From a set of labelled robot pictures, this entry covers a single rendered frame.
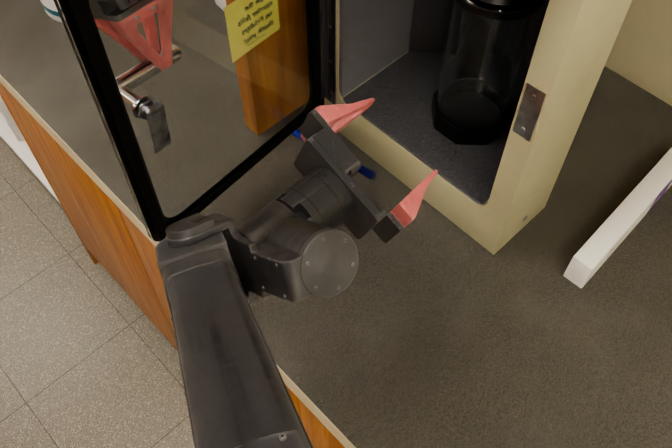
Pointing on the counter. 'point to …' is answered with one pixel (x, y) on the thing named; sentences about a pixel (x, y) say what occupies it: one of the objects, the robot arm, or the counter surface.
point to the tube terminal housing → (533, 161)
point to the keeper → (529, 112)
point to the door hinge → (328, 19)
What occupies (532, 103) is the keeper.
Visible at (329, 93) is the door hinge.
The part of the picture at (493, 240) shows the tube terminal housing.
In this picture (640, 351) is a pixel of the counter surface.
